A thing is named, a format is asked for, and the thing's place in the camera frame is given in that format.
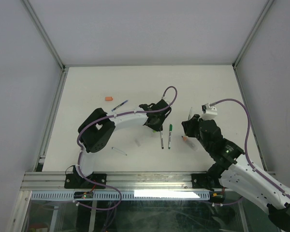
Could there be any silver green tip pen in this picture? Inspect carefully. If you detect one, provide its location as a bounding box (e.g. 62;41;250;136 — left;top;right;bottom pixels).
188;107;193;120

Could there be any white black end pen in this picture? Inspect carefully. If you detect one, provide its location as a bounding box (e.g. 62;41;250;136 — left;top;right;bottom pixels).
159;130;164;149

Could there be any white green end pen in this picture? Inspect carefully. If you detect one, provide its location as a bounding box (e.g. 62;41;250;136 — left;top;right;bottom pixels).
168;131;172;150

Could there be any dark blue barrel pen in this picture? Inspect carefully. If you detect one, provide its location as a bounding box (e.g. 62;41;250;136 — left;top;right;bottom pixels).
111;100;128;112

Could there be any white blue end pen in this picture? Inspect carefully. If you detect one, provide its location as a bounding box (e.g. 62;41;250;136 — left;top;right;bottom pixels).
112;147;127;156

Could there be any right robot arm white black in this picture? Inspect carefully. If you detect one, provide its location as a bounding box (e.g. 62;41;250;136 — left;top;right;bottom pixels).
181;114;290;232

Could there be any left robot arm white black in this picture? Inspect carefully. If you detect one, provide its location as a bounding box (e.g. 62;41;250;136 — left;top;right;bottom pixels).
74;99;172;188

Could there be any clear pen cap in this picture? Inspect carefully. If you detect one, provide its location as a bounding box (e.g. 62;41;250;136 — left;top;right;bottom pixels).
135;139;141;147

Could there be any orange tip marker clear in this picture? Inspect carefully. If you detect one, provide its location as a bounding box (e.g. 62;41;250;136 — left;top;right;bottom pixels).
182;136;198;151

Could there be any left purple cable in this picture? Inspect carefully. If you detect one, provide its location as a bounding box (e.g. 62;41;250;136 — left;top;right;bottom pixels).
76;86;178;174

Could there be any purple cable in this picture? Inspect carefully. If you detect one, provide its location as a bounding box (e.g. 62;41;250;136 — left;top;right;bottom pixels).
211;98;290;208
76;86;178;174

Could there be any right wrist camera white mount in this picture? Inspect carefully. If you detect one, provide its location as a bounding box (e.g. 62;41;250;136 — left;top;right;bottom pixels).
199;103;218;120

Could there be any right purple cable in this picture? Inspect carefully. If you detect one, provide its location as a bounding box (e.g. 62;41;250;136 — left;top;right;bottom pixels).
211;98;290;208

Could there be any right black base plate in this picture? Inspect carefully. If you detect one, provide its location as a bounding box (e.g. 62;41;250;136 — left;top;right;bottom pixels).
191;173;212;190

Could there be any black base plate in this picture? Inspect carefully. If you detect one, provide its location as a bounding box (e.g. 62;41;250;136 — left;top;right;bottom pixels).
191;173;212;190
64;172;107;189

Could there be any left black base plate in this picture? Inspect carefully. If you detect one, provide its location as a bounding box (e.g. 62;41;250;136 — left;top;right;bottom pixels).
64;172;107;189

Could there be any aluminium mounting rail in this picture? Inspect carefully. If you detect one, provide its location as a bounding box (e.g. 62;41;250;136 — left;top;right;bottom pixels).
21;170;277;191

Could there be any white slotted cable duct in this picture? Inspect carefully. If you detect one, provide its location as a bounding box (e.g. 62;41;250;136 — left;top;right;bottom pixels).
31;189;210;201

